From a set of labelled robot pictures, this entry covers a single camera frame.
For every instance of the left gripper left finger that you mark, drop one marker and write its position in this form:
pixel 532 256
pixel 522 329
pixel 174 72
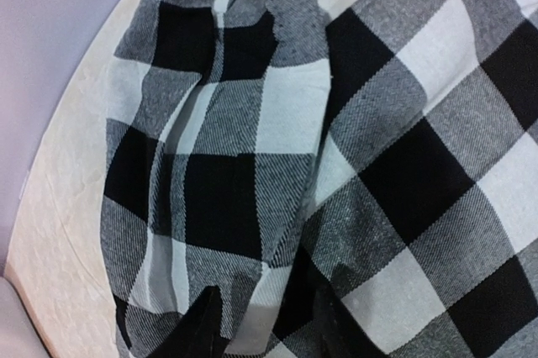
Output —
pixel 197 335

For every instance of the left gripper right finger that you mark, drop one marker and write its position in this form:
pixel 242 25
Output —
pixel 340 335

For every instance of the black white plaid shirt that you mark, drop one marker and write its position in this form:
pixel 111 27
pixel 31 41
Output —
pixel 388 147

